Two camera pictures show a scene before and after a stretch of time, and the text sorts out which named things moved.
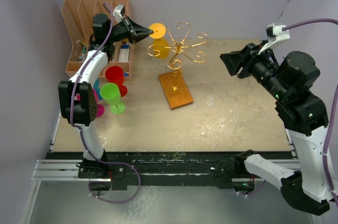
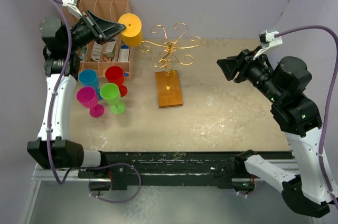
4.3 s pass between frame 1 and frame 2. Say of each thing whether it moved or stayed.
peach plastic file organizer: stayed
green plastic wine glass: stayed
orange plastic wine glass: moved
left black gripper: moved
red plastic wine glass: stayed
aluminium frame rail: stayed
